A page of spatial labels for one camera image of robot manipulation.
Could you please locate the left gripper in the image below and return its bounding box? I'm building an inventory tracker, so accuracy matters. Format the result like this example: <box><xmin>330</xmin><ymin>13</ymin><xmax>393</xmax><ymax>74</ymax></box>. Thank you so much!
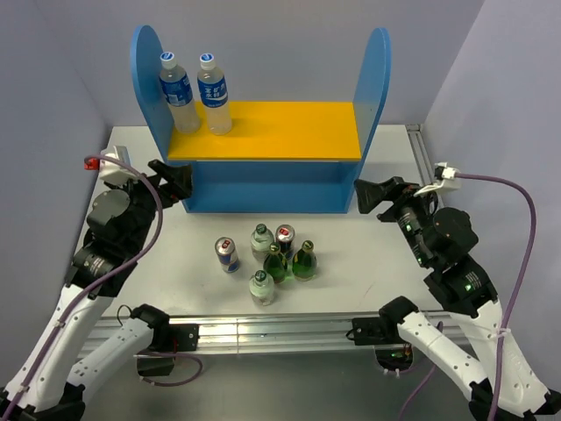
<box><xmin>107</xmin><ymin>159</ymin><xmax>193</xmax><ymax>252</ymax></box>

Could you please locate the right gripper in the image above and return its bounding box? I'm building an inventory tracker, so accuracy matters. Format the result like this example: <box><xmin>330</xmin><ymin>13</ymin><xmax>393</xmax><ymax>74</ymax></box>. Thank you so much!
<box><xmin>352</xmin><ymin>173</ymin><xmax>440</xmax><ymax>265</ymax></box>

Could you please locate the energy drink can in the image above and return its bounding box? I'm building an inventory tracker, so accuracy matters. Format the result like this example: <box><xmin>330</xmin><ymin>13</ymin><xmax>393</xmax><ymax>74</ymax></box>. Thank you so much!
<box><xmin>215</xmin><ymin>237</ymin><xmax>239</xmax><ymax>273</ymax></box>
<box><xmin>275</xmin><ymin>225</ymin><xmax>295</xmax><ymax>260</ymax></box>

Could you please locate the green glass bottle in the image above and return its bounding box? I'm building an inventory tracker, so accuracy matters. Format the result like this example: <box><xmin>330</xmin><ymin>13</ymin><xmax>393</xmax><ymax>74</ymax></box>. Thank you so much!
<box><xmin>292</xmin><ymin>239</ymin><xmax>317</xmax><ymax>281</ymax></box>
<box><xmin>263</xmin><ymin>242</ymin><xmax>288</xmax><ymax>283</ymax></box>

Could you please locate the clear glass bottle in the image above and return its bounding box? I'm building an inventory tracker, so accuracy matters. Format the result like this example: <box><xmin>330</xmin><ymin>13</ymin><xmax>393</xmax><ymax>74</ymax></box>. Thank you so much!
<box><xmin>251</xmin><ymin>224</ymin><xmax>274</xmax><ymax>261</ymax></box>
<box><xmin>249</xmin><ymin>270</ymin><xmax>275</xmax><ymax>306</ymax></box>

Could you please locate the clear glass bottle front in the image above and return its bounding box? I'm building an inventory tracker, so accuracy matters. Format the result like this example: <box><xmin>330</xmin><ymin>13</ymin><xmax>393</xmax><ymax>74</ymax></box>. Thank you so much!
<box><xmin>249</xmin><ymin>270</ymin><xmax>275</xmax><ymax>306</ymax></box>

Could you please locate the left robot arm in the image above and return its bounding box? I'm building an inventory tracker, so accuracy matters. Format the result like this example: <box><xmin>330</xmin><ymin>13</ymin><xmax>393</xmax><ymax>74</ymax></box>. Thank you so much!
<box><xmin>1</xmin><ymin>159</ymin><xmax>193</xmax><ymax>420</ymax></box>

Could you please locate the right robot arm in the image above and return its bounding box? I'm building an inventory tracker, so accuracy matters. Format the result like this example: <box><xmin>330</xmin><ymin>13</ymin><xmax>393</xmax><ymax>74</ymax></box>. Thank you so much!
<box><xmin>346</xmin><ymin>168</ymin><xmax>560</xmax><ymax>420</ymax></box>

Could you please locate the blue and yellow shelf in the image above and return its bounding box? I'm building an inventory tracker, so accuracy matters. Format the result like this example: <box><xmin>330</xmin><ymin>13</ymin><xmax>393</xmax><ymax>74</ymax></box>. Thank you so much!
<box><xmin>130</xmin><ymin>25</ymin><xmax>392</xmax><ymax>214</ymax></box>

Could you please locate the left plastic water bottle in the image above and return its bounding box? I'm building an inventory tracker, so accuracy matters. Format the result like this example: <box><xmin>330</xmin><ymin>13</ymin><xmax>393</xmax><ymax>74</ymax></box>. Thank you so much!
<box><xmin>160</xmin><ymin>52</ymin><xmax>201</xmax><ymax>134</ymax></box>

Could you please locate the plastic water bottle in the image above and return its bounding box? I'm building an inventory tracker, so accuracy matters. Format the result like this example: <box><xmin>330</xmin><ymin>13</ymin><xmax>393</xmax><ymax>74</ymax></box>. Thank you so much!
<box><xmin>197</xmin><ymin>53</ymin><xmax>232</xmax><ymax>135</ymax></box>
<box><xmin>160</xmin><ymin>52</ymin><xmax>201</xmax><ymax>134</ymax></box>

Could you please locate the right plastic water bottle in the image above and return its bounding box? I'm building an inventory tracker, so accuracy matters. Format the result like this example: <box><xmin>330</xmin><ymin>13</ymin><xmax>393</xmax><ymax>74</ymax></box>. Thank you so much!
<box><xmin>197</xmin><ymin>53</ymin><xmax>232</xmax><ymax>135</ymax></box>

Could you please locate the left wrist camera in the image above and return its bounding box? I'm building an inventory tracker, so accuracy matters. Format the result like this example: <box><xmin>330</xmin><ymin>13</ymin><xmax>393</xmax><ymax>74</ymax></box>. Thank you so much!
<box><xmin>84</xmin><ymin>146</ymin><xmax>136</xmax><ymax>186</ymax></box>

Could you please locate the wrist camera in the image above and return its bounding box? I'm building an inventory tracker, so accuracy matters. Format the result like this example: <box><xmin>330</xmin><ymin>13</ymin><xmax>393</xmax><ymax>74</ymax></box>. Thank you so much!
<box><xmin>414</xmin><ymin>162</ymin><xmax>461</xmax><ymax>196</ymax></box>
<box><xmin>84</xmin><ymin>146</ymin><xmax>136</xmax><ymax>186</ymax></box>

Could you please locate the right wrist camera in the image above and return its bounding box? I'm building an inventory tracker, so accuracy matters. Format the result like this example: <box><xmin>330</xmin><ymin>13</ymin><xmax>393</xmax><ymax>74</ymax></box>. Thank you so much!
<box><xmin>414</xmin><ymin>162</ymin><xmax>461</xmax><ymax>196</ymax></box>

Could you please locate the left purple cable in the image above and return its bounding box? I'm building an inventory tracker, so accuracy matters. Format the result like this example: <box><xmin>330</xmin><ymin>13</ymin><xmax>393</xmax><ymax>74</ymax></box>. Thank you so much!
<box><xmin>0</xmin><ymin>155</ymin><xmax>165</xmax><ymax>421</ymax></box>

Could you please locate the purple cable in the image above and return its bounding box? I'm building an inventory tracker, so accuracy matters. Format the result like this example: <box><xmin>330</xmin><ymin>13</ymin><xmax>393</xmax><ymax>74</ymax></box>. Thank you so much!
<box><xmin>0</xmin><ymin>155</ymin><xmax>165</xmax><ymax>421</ymax></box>
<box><xmin>396</xmin><ymin>172</ymin><xmax>538</xmax><ymax>421</ymax></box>

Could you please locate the aluminium rail right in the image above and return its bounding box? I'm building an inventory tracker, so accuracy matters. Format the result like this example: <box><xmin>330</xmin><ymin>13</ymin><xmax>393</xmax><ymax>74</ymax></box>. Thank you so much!
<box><xmin>405</xmin><ymin>125</ymin><xmax>434</xmax><ymax>185</ymax></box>

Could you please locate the aluminium rail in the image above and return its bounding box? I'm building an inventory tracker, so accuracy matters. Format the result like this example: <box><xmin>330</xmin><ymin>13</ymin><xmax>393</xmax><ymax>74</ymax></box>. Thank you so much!
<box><xmin>78</xmin><ymin>310</ymin><xmax>470</xmax><ymax>356</ymax></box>
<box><xmin>405</xmin><ymin>125</ymin><xmax>434</xmax><ymax>185</ymax></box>

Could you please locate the aluminium rail front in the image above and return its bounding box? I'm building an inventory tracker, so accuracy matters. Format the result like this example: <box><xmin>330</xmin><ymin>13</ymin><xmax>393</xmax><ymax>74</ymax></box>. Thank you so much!
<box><xmin>78</xmin><ymin>310</ymin><xmax>470</xmax><ymax>356</ymax></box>

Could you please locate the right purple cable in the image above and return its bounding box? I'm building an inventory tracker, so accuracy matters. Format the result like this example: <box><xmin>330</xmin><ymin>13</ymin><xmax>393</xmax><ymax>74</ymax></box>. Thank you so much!
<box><xmin>396</xmin><ymin>172</ymin><xmax>538</xmax><ymax>421</ymax></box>

